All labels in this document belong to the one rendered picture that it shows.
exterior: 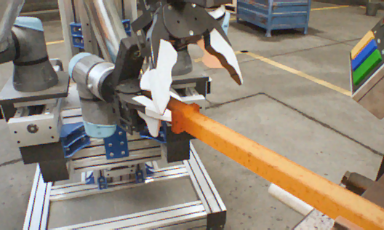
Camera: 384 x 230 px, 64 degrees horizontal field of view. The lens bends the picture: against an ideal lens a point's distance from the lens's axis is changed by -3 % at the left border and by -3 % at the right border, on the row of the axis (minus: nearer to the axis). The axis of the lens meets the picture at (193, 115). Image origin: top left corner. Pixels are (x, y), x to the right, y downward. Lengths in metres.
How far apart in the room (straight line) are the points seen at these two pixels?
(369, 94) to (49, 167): 1.00
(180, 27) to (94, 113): 0.38
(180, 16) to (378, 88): 0.45
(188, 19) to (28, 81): 0.81
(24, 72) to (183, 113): 0.78
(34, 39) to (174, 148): 0.61
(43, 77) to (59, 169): 0.32
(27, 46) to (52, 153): 0.36
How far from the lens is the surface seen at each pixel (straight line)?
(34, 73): 1.16
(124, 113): 0.59
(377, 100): 0.74
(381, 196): 0.42
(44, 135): 1.10
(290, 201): 0.92
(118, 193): 1.58
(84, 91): 0.73
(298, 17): 5.57
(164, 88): 0.39
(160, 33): 0.41
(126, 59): 0.56
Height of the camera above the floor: 1.23
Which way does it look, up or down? 28 degrees down
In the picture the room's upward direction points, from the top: straight up
